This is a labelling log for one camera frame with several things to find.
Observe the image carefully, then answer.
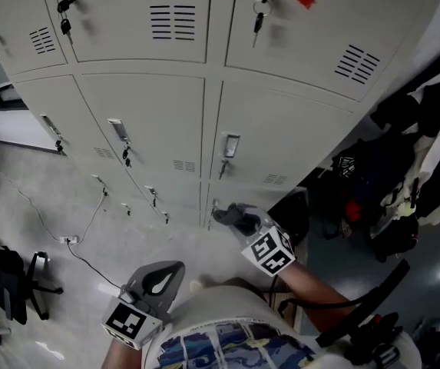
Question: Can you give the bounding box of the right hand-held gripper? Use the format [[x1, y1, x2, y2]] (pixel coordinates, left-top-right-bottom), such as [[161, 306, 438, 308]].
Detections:
[[234, 204, 296, 277]]

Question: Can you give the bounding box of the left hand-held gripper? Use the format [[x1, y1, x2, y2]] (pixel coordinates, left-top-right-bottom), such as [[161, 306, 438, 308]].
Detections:
[[101, 260, 186, 351]]

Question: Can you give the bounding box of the dark grey wiping cloth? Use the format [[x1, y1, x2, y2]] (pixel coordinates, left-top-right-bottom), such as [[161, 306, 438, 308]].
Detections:
[[211, 202, 261, 238]]

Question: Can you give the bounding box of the grey metal locker door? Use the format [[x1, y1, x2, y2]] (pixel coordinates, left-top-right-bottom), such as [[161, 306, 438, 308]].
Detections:
[[207, 81, 356, 190]]

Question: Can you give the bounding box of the grey metal locker cabinet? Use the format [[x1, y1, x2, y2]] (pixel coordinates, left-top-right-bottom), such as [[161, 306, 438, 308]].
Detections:
[[0, 0, 440, 232]]

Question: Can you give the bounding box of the person's right forearm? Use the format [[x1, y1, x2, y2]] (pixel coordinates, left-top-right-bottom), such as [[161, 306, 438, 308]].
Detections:
[[279, 261, 355, 334]]

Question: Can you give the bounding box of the person's left forearm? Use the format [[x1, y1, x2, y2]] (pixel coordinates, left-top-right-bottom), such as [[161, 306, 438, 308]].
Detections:
[[100, 338, 144, 369]]

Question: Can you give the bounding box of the black backpack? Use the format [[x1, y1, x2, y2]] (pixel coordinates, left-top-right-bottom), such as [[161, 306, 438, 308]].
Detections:
[[267, 190, 312, 248]]

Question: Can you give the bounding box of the person's left shoe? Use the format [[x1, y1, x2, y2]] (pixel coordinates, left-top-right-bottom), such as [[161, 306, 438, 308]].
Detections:
[[189, 278, 215, 294]]

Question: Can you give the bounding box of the person's printed white shirt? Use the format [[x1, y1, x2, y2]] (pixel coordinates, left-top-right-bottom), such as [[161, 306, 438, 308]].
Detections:
[[142, 284, 422, 369]]

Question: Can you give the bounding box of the red bag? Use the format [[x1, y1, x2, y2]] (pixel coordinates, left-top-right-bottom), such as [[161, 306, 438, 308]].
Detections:
[[344, 200, 365, 222]]

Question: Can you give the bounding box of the navy bag with white print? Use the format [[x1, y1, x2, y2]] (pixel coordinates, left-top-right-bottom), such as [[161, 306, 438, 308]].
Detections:
[[332, 136, 409, 207]]

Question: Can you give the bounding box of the black chest-mounted device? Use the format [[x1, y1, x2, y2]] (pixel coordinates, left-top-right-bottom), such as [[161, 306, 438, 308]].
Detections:
[[348, 312, 405, 368]]

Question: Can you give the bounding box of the pale green plush toy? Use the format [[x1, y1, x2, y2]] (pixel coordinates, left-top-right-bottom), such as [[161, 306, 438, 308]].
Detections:
[[394, 201, 416, 218]]

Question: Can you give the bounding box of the black office chair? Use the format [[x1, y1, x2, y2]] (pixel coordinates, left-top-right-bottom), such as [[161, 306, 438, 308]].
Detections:
[[0, 240, 64, 324]]

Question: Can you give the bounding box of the black hanging coat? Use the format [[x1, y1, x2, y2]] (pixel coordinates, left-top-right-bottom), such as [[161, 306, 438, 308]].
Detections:
[[369, 79, 440, 138]]

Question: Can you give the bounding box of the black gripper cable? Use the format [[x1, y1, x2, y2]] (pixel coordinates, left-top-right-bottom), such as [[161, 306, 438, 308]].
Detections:
[[269, 274, 362, 318]]

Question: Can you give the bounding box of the black floor cable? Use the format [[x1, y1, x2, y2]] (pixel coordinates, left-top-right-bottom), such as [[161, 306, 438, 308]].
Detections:
[[67, 242, 123, 290]]

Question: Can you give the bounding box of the white power cable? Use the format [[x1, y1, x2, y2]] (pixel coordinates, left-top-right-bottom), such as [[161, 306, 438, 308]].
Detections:
[[75, 194, 108, 244]]

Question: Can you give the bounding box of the black shoulder strap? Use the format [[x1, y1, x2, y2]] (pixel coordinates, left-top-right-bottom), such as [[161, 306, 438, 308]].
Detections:
[[315, 258, 411, 347]]

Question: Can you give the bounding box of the thin white cable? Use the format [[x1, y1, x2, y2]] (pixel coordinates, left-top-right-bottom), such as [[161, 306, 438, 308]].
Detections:
[[0, 173, 63, 242]]

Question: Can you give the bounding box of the black key on metal ring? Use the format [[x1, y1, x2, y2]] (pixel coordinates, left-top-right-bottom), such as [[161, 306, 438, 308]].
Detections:
[[252, 0, 274, 49]]

